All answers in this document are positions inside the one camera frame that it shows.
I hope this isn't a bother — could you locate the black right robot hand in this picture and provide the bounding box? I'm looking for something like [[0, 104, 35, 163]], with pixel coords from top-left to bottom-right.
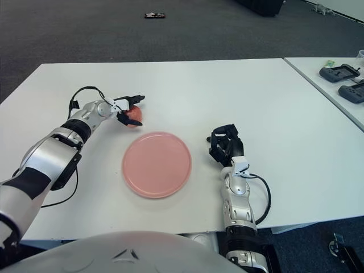
[[206, 123, 245, 168]]

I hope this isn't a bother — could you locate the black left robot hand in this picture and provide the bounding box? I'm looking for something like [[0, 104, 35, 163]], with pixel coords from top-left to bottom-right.
[[113, 94, 146, 127]]

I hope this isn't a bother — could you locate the red yellow apple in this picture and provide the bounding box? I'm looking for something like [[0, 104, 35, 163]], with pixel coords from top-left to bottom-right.
[[125, 105, 144, 129]]

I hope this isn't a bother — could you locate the pink round plate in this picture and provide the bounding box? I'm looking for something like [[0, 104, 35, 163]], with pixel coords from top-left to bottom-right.
[[122, 131, 192, 199]]

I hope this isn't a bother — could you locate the dark grey handheld controller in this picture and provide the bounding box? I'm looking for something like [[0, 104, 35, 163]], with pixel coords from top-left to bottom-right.
[[338, 84, 364, 104], [318, 64, 359, 83]]

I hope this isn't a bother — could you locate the black box furniture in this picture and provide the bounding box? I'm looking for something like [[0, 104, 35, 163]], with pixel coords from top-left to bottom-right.
[[233, 0, 285, 18]]

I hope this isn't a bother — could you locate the grey robot torso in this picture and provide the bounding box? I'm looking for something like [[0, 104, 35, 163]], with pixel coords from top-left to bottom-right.
[[19, 230, 251, 273]]

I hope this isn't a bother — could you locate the grey toy figure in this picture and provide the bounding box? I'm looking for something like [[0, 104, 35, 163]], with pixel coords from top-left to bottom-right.
[[311, 4, 335, 16]]

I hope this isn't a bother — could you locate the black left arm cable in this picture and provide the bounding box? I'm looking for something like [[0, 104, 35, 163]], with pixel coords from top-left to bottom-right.
[[13, 86, 111, 208]]

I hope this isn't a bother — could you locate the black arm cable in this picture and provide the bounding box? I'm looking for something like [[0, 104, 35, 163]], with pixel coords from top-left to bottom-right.
[[247, 173, 271, 225], [13, 86, 111, 208]]

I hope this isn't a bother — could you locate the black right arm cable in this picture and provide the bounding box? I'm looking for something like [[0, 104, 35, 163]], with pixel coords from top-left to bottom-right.
[[247, 173, 271, 225]]

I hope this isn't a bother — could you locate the black caster wheel frame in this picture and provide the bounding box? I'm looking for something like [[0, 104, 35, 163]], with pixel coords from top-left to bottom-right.
[[329, 233, 364, 273]]

